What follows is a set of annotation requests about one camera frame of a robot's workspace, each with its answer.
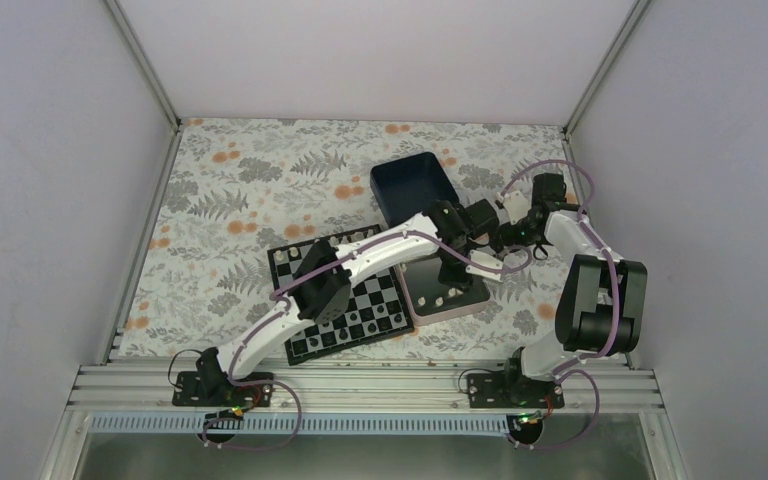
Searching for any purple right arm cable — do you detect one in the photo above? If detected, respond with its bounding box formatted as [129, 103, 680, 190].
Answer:
[500, 158, 622, 452]

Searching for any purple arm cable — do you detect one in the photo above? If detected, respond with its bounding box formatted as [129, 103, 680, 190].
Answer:
[500, 158, 622, 452]
[202, 229, 534, 453]

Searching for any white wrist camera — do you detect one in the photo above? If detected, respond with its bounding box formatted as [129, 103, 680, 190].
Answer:
[465, 250, 505, 283]
[498, 190, 531, 224]

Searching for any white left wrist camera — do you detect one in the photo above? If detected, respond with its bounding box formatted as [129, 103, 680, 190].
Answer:
[465, 250, 505, 283]

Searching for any pink metal tin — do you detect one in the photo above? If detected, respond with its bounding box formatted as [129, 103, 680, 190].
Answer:
[396, 256, 491, 326]

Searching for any floral patterned table mat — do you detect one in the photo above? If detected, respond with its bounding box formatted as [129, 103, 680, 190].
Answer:
[119, 118, 566, 358]

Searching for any dark blue square tray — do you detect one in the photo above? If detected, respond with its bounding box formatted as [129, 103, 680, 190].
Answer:
[370, 152, 460, 227]

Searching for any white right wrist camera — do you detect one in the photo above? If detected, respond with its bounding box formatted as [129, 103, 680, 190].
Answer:
[498, 190, 531, 224]

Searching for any black and white chessboard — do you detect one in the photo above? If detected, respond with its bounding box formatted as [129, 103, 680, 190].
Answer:
[267, 225, 415, 366]

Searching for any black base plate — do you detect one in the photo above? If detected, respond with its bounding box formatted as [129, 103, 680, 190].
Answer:
[171, 371, 274, 410]
[465, 371, 565, 409]

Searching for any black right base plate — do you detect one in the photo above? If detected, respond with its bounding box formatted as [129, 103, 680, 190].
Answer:
[465, 371, 565, 409]

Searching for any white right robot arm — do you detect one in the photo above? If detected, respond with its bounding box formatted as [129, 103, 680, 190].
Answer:
[497, 173, 648, 407]

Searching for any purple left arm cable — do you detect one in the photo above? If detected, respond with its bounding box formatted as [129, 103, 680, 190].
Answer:
[202, 229, 534, 453]

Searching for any aluminium front rail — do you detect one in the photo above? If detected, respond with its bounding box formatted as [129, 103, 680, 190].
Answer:
[67, 367, 665, 414]

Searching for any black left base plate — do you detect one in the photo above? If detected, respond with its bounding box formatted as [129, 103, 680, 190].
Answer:
[171, 371, 274, 410]

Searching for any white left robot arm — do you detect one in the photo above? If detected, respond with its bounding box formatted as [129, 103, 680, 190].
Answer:
[196, 201, 505, 405]

